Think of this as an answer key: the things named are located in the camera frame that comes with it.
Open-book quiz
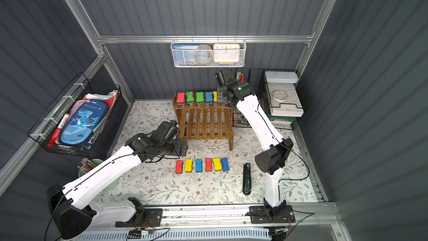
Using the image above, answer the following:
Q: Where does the black wire desk organizer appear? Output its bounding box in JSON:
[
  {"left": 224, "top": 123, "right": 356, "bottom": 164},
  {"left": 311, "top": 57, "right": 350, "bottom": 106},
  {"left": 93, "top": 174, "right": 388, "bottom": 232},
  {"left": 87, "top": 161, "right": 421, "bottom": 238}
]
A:
[{"left": 236, "top": 69, "right": 304, "bottom": 130}]

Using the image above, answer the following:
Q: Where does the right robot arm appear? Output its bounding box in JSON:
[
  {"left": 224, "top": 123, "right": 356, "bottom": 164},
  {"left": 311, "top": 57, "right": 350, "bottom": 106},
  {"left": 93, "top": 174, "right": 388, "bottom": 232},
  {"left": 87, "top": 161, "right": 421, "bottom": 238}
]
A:
[{"left": 216, "top": 69, "right": 293, "bottom": 221}]

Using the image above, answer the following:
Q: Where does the light blue eraser row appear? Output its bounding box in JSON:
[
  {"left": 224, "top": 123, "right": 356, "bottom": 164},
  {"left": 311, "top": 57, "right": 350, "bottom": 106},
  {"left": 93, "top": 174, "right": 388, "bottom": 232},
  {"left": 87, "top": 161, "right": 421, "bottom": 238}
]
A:
[
  {"left": 205, "top": 91, "right": 214, "bottom": 104},
  {"left": 195, "top": 159, "right": 203, "bottom": 172}
]

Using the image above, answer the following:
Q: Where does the yellow alarm clock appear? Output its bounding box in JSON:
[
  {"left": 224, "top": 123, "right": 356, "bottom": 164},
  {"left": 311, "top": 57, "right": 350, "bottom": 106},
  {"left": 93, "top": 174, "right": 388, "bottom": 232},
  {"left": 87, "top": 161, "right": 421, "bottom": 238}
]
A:
[{"left": 212, "top": 43, "right": 241, "bottom": 64}]

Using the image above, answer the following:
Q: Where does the blue dinosaur pencil case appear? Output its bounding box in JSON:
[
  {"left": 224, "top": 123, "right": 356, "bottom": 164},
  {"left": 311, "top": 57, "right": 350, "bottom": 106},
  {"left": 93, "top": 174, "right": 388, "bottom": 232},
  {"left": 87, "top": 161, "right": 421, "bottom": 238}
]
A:
[{"left": 59, "top": 99, "right": 108, "bottom": 146}]

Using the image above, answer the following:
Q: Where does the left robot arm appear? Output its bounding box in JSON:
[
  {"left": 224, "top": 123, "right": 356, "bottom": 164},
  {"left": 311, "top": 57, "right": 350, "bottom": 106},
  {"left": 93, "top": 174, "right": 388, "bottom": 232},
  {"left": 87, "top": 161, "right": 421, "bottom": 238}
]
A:
[{"left": 47, "top": 120, "right": 188, "bottom": 240}]

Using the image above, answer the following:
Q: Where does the green eraser top row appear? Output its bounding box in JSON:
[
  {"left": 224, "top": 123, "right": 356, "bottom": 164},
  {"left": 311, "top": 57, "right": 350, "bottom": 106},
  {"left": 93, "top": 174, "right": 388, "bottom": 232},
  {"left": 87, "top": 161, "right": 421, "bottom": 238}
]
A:
[
  {"left": 196, "top": 91, "right": 205, "bottom": 104},
  {"left": 185, "top": 91, "right": 195, "bottom": 103}
]

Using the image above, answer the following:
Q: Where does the light blue eraser top row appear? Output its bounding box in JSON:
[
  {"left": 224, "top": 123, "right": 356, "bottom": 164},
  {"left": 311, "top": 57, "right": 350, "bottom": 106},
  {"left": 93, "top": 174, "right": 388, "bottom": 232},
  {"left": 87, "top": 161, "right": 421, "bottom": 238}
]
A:
[{"left": 205, "top": 91, "right": 214, "bottom": 104}]

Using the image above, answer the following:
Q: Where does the light blue eraser bottom row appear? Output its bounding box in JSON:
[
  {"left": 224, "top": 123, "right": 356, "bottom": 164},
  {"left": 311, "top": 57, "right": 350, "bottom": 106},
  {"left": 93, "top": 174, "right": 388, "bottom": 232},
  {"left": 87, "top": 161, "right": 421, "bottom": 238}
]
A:
[{"left": 195, "top": 159, "right": 203, "bottom": 172}]

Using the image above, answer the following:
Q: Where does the yellow eraser bottom row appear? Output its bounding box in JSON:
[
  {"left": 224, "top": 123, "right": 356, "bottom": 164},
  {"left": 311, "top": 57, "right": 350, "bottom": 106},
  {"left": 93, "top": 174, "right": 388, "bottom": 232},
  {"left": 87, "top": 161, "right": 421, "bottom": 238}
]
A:
[
  {"left": 185, "top": 159, "right": 193, "bottom": 172},
  {"left": 212, "top": 158, "right": 222, "bottom": 171}
]

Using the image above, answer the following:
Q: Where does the wooden two-tier shelf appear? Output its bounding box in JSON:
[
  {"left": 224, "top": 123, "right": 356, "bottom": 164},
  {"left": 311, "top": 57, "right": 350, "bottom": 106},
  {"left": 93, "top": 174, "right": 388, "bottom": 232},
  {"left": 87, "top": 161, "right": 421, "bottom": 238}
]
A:
[{"left": 172, "top": 92, "right": 234, "bottom": 151}]

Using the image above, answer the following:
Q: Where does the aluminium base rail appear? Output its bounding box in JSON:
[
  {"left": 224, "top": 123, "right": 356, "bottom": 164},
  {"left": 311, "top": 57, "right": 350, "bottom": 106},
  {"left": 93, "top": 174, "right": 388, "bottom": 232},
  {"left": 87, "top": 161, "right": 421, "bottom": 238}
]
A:
[{"left": 80, "top": 202, "right": 352, "bottom": 241}]

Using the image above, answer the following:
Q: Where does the blue box in basket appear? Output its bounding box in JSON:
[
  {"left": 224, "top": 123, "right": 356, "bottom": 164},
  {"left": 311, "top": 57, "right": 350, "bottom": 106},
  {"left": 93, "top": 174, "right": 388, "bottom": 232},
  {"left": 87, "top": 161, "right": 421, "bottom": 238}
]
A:
[{"left": 171, "top": 44, "right": 200, "bottom": 68}]

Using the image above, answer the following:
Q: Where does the black wire wall basket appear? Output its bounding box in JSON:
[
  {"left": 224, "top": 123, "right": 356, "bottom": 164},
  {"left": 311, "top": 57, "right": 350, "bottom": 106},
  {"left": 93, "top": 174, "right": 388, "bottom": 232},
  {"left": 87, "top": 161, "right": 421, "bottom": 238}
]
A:
[{"left": 28, "top": 73, "right": 121, "bottom": 158}]

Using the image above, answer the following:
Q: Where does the white wire hanging basket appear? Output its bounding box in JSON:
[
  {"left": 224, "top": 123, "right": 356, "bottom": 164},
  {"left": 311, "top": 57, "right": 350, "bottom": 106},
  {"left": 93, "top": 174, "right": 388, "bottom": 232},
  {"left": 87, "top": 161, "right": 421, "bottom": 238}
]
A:
[{"left": 170, "top": 38, "right": 247, "bottom": 68}]

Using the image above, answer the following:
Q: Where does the black stapler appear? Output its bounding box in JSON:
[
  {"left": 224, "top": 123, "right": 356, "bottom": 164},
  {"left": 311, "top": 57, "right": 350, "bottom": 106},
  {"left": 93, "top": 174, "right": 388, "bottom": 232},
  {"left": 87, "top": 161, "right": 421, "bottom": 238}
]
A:
[{"left": 243, "top": 163, "right": 252, "bottom": 195}]

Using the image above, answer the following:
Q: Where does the grey tape roll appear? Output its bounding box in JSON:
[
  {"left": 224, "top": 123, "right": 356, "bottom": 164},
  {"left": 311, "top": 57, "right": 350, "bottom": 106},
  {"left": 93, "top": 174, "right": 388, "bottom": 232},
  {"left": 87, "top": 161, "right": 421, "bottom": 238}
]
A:
[{"left": 195, "top": 44, "right": 213, "bottom": 65}]

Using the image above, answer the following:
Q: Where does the red eraser top row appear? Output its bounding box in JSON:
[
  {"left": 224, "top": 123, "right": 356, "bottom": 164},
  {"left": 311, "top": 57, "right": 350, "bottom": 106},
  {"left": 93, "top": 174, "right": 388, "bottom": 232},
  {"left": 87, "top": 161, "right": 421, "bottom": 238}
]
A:
[{"left": 176, "top": 92, "right": 186, "bottom": 104}]

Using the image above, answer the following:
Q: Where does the red marker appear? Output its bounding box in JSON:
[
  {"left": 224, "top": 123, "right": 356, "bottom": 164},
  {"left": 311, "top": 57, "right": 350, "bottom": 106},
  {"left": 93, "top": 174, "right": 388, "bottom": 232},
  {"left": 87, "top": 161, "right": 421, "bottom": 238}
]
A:
[{"left": 47, "top": 113, "right": 70, "bottom": 147}]

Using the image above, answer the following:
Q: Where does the red eraser row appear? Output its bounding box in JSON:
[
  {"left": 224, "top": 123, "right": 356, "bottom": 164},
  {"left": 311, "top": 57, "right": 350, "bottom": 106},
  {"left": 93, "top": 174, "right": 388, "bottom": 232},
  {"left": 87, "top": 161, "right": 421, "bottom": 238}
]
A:
[
  {"left": 205, "top": 158, "right": 213, "bottom": 172},
  {"left": 175, "top": 160, "right": 183, "bottom": 174},
  {"left": 176, "top": 92, "right": 186, "bottom": 104}
]

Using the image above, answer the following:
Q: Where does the red eraser bottom row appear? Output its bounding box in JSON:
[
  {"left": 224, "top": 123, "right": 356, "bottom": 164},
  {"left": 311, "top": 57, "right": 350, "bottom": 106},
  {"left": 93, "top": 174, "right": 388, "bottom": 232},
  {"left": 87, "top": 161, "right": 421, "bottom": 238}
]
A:
[
  {"left": 205, "top": 158, "right": 213, "bottom": 172},
  {"left": 175, "top": 160, "right": 183, "bottom": 174}
]

